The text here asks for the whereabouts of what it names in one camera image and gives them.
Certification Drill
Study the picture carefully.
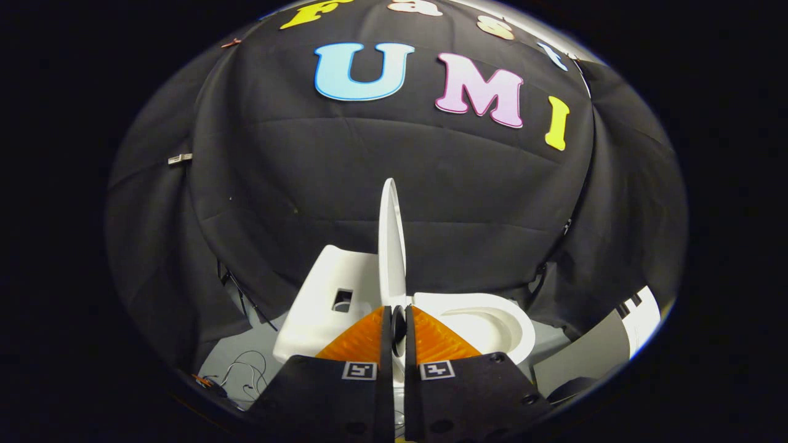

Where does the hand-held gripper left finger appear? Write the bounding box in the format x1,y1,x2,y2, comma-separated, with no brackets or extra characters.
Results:
245,305,395,443

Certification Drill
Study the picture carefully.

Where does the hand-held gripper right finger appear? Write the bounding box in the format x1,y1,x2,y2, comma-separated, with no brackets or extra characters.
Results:
404,305,553,443

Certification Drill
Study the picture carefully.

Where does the dark lid handle knob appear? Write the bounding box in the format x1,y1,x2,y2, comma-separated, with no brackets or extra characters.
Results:
391,304,408,346

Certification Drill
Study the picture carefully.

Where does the white toilet lid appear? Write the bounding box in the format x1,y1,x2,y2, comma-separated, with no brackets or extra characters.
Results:
377,178,408,308

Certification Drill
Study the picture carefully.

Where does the white ceramic toilet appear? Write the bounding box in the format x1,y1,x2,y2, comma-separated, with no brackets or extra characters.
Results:
273,244,536,383

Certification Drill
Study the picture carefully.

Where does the grey board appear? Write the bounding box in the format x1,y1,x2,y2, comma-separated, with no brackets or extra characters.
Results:
533,308,633,399

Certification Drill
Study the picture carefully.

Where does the white and black striped object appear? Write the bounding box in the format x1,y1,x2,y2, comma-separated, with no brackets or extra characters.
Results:
617,285,662,359

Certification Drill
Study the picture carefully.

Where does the black backdrop cloth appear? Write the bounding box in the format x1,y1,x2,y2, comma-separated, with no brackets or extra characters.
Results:
105,0,688,377

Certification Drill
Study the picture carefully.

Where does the thin floor cable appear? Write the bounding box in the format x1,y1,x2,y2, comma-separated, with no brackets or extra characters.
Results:
206,350,269,402

